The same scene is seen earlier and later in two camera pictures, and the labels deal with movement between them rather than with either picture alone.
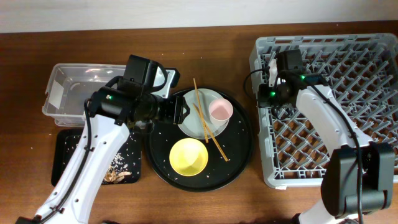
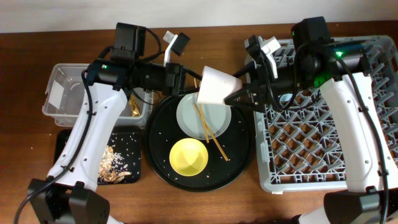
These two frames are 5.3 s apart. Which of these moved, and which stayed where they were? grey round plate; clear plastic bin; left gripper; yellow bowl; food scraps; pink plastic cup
Moved: left gripper; pink plastic cup
Stayed: yellow bowl; clear plastic bin; food scraps; grey round plate
